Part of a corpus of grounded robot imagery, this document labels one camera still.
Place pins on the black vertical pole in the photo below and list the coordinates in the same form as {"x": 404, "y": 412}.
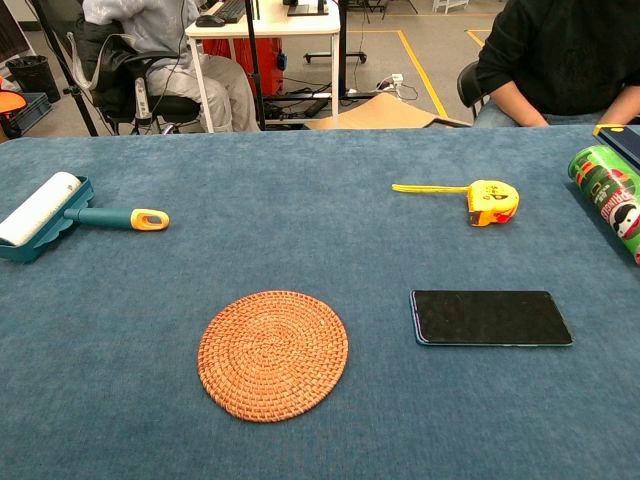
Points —
{"x": 255, "y": 65}

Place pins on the white power strip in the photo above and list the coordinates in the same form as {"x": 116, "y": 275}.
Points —
{"x": 396, "y": 79}

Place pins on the black smartphone with blue edge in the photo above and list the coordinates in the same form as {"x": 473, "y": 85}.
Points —
{"x": 492, "y": 317}

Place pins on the round woven rattan coaster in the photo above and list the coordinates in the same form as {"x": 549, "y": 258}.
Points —
{"x": 273, "y": 356}

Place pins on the blue velvet tablecloth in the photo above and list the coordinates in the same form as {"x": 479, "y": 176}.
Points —
{"x": 320, "y": 310}

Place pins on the white desk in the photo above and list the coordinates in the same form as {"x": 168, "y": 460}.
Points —
{"x": 280, "y": 25}

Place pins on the black keyboard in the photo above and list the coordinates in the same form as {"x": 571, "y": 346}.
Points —
{"x": 232, "y": 10}

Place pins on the green Pringles can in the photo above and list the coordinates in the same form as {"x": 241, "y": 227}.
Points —
{"x": 612, "y": 200}

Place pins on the red cabinet under desk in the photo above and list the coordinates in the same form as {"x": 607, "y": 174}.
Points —
{"x": 245, "y": 65}

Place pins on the black waste bin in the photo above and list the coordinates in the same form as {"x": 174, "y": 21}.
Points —
{"x": 35, "y": 75}

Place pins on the yellow tape measure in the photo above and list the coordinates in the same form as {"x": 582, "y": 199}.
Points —
{"x": 492, "y": 202}

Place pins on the person in grey clothes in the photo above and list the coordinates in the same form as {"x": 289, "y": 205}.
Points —
{"x": 200, "y": 65}

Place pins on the person in black sweater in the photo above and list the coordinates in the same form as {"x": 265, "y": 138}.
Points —
{"x": 560, "y": 55}

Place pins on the black tripod stand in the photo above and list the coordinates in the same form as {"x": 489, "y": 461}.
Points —
{"x": 65, "y": 65}

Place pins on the orange object at edge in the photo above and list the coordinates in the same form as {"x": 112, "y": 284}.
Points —
{"x": 10, "y": 102}

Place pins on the black chair behind table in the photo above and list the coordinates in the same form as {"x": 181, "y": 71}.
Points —
{"x": 467, "y": 87}

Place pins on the black office chair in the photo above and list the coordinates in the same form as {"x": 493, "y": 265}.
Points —
{"x": 120, "y": 75}

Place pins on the black rolling stand base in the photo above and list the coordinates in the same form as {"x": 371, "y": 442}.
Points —
{"x": 345, "y": 50}

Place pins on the blue plastic crate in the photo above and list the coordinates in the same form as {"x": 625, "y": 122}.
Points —
{"x": 32, "y": 110}

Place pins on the dark blue box yellow tab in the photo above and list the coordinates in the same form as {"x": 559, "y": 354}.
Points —
{"x": 622, "y": 140}

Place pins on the black computer mouse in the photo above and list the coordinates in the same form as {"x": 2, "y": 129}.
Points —
{"x": 210, "y": 20}

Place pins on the teal lint roller with holder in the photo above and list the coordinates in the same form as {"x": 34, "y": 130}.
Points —
{"x": 45, "y": 215}

